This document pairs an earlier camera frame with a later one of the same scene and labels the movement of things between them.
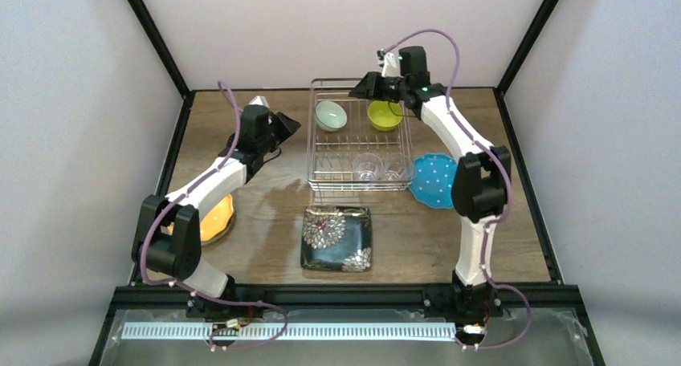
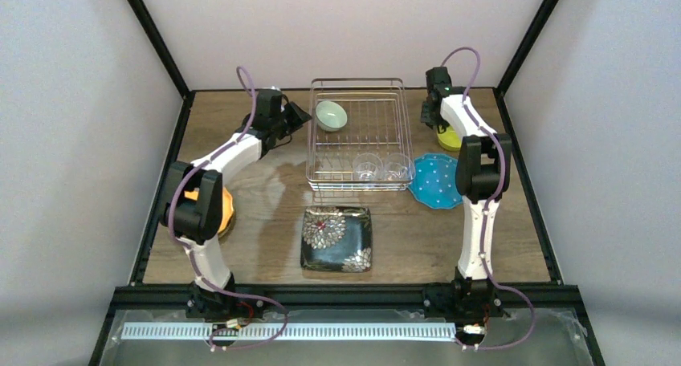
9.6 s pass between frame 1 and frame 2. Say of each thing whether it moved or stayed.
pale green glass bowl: stayed
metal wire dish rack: stayed
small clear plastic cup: stayed
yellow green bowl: moved
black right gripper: moved
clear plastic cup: stayed
